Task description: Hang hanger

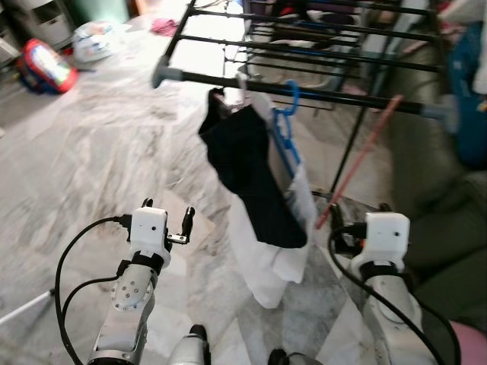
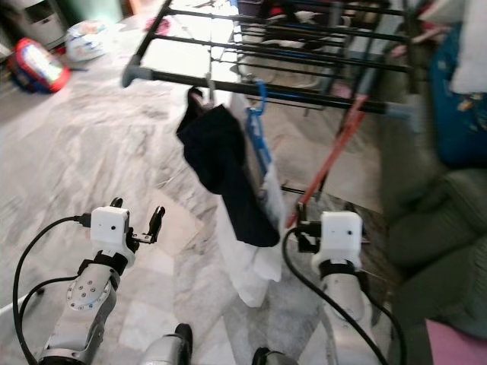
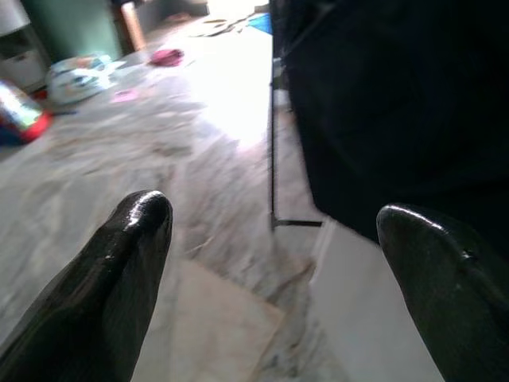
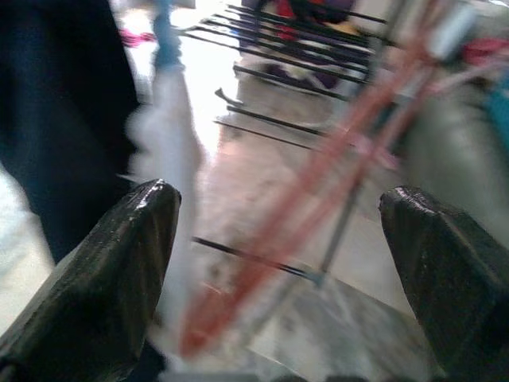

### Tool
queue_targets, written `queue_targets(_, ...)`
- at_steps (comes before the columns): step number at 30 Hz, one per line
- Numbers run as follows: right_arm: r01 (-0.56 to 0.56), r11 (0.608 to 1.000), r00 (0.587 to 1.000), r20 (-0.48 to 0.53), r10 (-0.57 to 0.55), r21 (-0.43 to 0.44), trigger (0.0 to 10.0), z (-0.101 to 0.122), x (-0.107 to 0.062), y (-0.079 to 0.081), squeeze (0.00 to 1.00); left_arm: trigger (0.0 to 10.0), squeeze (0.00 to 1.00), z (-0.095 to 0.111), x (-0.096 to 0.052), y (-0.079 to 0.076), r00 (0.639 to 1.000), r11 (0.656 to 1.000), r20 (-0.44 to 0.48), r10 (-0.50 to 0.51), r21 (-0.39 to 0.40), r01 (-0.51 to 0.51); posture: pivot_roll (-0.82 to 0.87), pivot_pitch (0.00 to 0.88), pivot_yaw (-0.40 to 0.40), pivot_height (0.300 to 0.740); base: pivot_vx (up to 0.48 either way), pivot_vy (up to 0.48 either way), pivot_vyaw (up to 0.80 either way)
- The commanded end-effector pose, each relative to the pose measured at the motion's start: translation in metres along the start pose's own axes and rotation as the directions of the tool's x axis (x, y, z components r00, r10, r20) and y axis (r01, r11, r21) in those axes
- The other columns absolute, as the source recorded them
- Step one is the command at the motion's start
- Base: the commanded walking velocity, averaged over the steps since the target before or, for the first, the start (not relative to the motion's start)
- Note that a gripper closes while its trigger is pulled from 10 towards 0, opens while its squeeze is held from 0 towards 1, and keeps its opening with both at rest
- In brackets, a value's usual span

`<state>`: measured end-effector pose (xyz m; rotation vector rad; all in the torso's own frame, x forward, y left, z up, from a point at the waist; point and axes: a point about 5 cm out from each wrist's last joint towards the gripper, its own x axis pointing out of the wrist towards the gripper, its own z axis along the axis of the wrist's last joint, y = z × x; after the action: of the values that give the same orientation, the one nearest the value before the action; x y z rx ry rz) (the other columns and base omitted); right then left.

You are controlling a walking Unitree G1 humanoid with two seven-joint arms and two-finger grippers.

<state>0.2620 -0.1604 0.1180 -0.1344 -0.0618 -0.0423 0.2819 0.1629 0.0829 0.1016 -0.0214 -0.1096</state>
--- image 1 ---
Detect red plastic hanger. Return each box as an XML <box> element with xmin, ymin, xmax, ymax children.
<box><xmin>314</xmin><ymin>95</ymin><xmax>404</xmax><ymax>230</ymax></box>

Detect blue plastic hanger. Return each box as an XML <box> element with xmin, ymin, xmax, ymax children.
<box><xmin>270</xmin><ymin>80</ymin><xmax>304</xmax><ymax>176</ymax></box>

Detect pale pink hanger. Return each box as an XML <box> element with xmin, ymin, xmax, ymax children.
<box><xmin>228</xmin><ymin>72</ymin><xmax>252</xmax><ymax>111</ymax></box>

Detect dark green sofa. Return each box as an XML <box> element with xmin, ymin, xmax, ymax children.
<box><xmin>388</xmin><ymin>46</ymin><xmax>487</xmax><ymax>335</ymax></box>

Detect black garment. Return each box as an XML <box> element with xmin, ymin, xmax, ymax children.
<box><xmin>198</xmin><ymin>87</ymin><xmax>309</xmax><ymax>249</ymax></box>

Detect white garment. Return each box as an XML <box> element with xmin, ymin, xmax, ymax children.
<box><xmin>228</xmin><ymin>91</ymin><xmax>319</xmax><ymax>309</ymax></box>

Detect grey right robot leg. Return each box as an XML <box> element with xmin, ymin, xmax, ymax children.
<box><xmin>268</xmin><ymin>348</ymin><xmax>320</xmax><ymax>365</ymax></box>

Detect grey robot leg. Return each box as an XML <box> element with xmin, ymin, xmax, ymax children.
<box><xmin>268</xmin><ymin>348</ymin><xmax>320</xmax><ymax>365</ymax></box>
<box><xmin>166</xmin><ymin>323</ymin><xmax>212</xmax><ymax>365</ymax></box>

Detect grey left robot leg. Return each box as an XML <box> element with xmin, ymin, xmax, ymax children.
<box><xmin>166</xmin><ymin>323</ymin><xmax>212</xmax><ymax>365</ymax></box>

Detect black metal drying rack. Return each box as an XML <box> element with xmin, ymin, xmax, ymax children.
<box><xmin>151</xmin><ymin>0</ymin><xmax>465</xmax><ymax>195</ymax></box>

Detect dark blue storage box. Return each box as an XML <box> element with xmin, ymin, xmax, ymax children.
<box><xmin>445</xmin><ymin>23</ymin><xmax>487</xmax><ymax>168</ymax></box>

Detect pink sofa cushion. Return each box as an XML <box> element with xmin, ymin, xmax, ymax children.
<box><xmin>449</xmin><ymin>319</ymin><xmax>487</xmax><ymax>365</ymax></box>

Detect red and blue backpack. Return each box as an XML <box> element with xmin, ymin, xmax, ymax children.
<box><xmin>17</xmin><ymin>38</ymin><xmax>78</xmax><ymax>94</ymax></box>

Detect printed white plastic bag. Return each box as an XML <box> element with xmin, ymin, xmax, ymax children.
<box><xmin>72</xmin><ymin>21</ymin><xmax>123</xmax><ymax>63</ymax></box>

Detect dark pink crumpled cloth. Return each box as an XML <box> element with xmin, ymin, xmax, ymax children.
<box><xmin>151</xmin><ymin>17</ymin><xmax>177</xmax><ymax>35</ymax></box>

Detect green plastic bin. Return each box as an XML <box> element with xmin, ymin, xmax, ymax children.
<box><xmin>72</xmin><ymin>0</ymin><xmax>130</xmax><ymax>24</ymax></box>

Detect white storage drawer rack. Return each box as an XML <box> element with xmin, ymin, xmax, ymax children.
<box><xmin>0</xmin><ymin>0</ymin><xmax>77</xmax><ymax>50</ymax></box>

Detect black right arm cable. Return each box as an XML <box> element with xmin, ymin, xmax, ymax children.
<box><xmin>327</xmin><ymin>222</ymin><xmax>461</xmax><ymax>365</ymax></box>

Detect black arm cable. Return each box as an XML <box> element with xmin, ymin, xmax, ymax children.
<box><xmin>327</xmin><ymin>222</ymin><xmax>461</xmax><ymax>365</ymax></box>
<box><xmin>55</xmin><ymin>215</ymin><xmax>132</xmax><ymax>365</ymax></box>

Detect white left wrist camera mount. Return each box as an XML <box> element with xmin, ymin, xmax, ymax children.
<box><xmin>128</xmin><ymin>209</ymin><xmax>170</xmax><ymax>263</ymax></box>

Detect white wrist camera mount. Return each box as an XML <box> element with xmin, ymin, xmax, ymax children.
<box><xmin>364</xmin><ymin>213</ymin><xmax>412</xmax><ymax>267</ymax></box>
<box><xmin>128</xmin><ymin>209</ymin><xmax>170</xmax><ymax>263</ymax></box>

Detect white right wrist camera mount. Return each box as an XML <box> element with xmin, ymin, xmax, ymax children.
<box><xmin>364</xmin><ymin>213</ymin><xmax>412</xmax><ymax>267</ymax></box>

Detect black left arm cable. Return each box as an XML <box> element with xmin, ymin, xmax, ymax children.
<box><xmin>55</xmin><ymin>215</ymin><xmax>132</xmax><ymax>365</ymax></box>

